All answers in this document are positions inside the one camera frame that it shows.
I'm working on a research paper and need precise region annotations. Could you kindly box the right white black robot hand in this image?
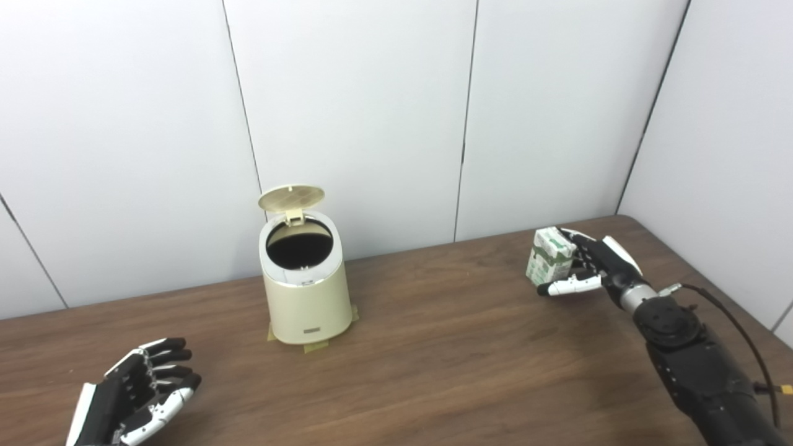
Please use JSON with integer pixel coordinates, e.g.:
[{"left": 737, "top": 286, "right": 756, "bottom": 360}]
[{"left": 537, "top": 227, "right": 648, "bottom": 307}]

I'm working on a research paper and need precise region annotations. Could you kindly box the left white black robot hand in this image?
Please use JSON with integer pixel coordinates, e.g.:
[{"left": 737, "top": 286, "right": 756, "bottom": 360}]
[{"left": 65, "top": 337, "right": 203, "bottom": 446}]

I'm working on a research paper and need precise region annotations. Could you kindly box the green white milk carton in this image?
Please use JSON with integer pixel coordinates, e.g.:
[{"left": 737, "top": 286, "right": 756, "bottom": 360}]
[{"left": 525, "top": 227, "right": 578, "bottom": 287}]

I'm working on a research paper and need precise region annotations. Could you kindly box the cream round bin lid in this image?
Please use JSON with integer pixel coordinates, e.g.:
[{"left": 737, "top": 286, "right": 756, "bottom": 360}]
[{"left": 258, "top": 184, "right": 325, "bottom": 225}]

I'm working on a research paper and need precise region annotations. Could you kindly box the cream-colored round bin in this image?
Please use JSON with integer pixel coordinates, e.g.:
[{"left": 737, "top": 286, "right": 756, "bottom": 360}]
[{"left": 258, "top": 211, "right": 353, "bottom": 345}]

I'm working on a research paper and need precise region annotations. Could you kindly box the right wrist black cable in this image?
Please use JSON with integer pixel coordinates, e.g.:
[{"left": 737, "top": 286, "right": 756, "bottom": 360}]
[{"left": 658, "top": 282, "right": 793, "bottom": 428}]

